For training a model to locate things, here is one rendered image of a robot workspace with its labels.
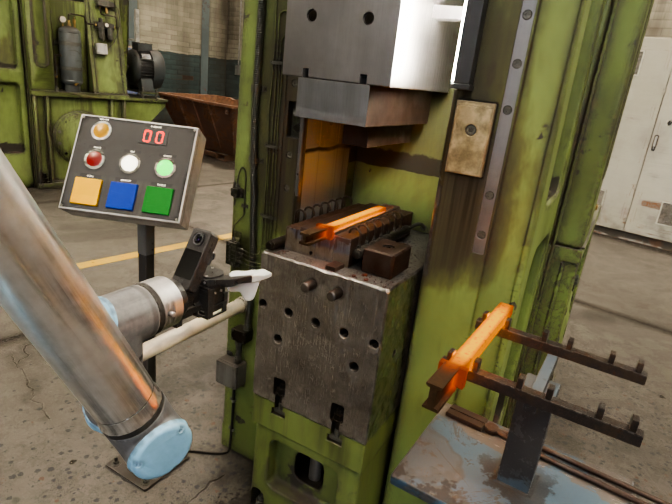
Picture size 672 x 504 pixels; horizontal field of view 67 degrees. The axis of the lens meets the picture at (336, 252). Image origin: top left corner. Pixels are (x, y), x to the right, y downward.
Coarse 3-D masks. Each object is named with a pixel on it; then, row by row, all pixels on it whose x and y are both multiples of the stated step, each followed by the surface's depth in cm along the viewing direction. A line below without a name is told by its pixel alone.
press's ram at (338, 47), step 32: (288, 0) 123; (320, 0) 119; (352, 0) 115; (384, 0) 111; (416, 0) 116; (448, 0) 132; (288, 32) 125; (320, 32) 121; (352, 32) 117; (384, 32) 113; (416, 32) 120; (448, 32) 138; (288, 64) 127; (320, 64) 123; (352, 64) 118; (384, 64) 115; (416, 64) 125; (448, 64) 144
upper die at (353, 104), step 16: (304, 80) 126; (320, 80) 123; (304, 96) 127; (320, 96) 124; (336, 96) 122; (352, 96) 120; (368, 96) 118; (384, 96) 125; (400, 96) 133; (416, 96) 143; (304, 112) 128; (320, 112) 125; (336, 112) 123; (352, 112) 121; (368, 112) 120; (384, 112) 128; (400, 112) 136; (416, 112) 146
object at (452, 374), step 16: (496, 320) 102; (480, 336) 95; (464, 352) 88; (480, 352) 92; (448, 368) 81; (464, 368) 82; (432, 384) 76; (448, 384) 81; (464, 384) 83; (432, 400) 76
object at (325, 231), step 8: (376, 208) 157; (384, 208) 159; (352, 216) 145; (360, 216) 146; (368, 216) 150; (320, 224) 131; (328, 224) 134; (336, 224) 135; (344, 224) 138; (304, 232) 124; (312, 232) 125; (320, 232) 127; (328, 232) 131; (304, 240) 124; (312, 240) 126; (320, 240) 128
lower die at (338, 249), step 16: (352, 208) 166; (368, 208) 164; (304, 224) 142; (352, 224) 140; (368, 224) 145; (384, 224) 147; (288, 240) 139; (336, 240) 132; (352, 240) 130; (320, 256) 135; (336, 256) 133
